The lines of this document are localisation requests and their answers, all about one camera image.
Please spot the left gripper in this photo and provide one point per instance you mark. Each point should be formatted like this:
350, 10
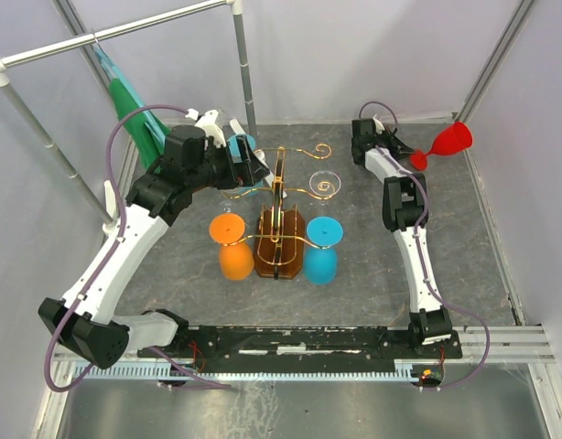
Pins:
251, 171

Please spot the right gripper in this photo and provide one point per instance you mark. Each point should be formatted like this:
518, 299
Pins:
394, 144

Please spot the red wine glass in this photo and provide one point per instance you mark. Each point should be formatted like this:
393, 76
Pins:
452, 140

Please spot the clear wine glass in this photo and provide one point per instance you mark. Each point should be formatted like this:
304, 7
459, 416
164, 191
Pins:
324, 185
230, 201

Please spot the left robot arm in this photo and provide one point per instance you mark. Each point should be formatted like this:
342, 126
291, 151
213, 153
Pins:
84, 319

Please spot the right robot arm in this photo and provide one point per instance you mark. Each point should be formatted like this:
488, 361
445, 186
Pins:
404, 211

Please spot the light blue back glass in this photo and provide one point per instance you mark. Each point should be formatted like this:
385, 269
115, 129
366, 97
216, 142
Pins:
235, 152

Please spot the brown wooden rack base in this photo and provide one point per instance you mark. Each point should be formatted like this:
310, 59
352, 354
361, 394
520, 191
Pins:
284, 258

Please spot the orange wine glass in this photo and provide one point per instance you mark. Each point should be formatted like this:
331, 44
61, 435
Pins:
235, 256

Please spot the blue front wine glass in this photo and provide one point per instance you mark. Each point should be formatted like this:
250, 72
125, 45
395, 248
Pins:
321, 260

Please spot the green cloth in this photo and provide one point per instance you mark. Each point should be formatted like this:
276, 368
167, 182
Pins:
145, 129

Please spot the gold wire glass rack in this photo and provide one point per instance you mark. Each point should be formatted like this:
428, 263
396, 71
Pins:
278, 189

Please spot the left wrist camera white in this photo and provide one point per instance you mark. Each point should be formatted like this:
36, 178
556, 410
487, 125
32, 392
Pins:
210, 122

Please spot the light blue cable duct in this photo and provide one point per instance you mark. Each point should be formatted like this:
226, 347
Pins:
163, 371

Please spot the silver clothes rail frame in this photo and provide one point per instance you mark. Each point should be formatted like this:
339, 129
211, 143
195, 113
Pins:
190, 62

